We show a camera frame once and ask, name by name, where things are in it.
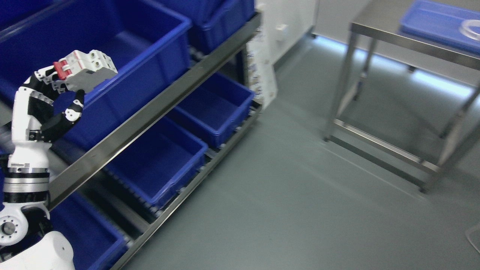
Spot blue bin top right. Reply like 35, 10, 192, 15
157, 0, 255, 55

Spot metal shelf rack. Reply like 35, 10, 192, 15
0, 11, 263, 270

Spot blue bin lower right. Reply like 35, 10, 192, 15
166, 72, 254, 148

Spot printed white paper sheet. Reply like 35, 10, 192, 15
246, 25, 278, 110

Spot stainless steel table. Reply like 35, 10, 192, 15
322, 0, 479, 196

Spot grey red circuit breaker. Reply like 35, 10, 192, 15
53, 50, 118, 93

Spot blue plastic tray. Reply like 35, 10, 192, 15
399, 0, 479, 55

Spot large blue bin upper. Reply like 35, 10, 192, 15
0, 0, 192, 151

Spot white curved bracket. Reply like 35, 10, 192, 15
459, 20, 480, 41

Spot blue bin bottom left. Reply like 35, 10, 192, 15
50, 193, 128, 270

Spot blue bin lower middle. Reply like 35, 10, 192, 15
106, 117, 208, 209

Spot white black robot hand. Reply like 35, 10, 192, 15
7, 66, 85, 170

